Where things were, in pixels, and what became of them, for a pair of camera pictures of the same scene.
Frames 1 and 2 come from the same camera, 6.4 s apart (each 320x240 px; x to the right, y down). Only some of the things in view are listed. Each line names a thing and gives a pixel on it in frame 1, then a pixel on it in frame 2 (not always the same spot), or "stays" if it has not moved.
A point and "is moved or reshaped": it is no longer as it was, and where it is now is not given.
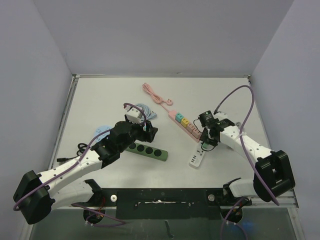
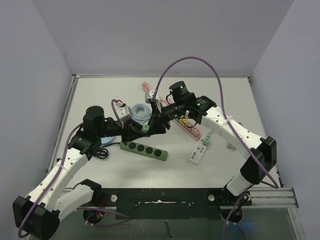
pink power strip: [172, 115] stays
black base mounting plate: [165, 203] stays
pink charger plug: [196, 133] stays
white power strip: [197, 158] is moved or reshaped
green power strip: [149, 151] stays
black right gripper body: [206, 137] -> [155, 116]
